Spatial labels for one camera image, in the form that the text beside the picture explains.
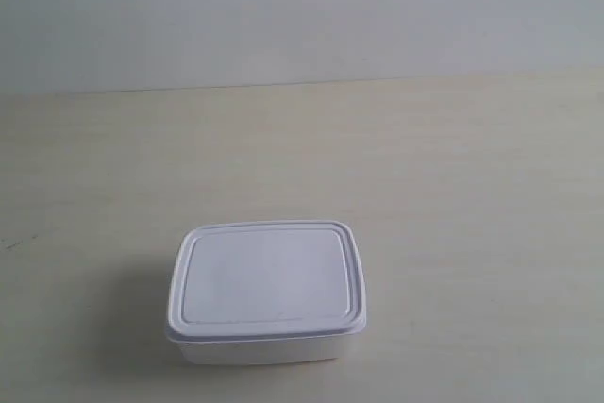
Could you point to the white lidded plastic container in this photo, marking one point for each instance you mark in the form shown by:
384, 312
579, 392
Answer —
269, 292

